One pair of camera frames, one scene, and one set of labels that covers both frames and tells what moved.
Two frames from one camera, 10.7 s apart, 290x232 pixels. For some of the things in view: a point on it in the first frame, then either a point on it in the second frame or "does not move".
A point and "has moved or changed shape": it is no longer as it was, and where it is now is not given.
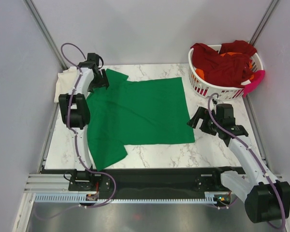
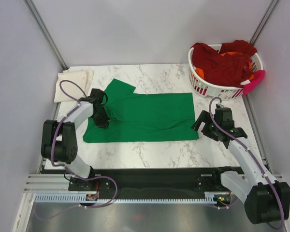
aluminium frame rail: x=60 y=183 does not move
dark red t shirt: x=231 y=66 does not move
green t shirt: x=147 y=111 has moved or changed shape
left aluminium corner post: x=38 y=21 does not move
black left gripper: x=103 y=82 -> x=104 y=121
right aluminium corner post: x=264 y=21 does not move
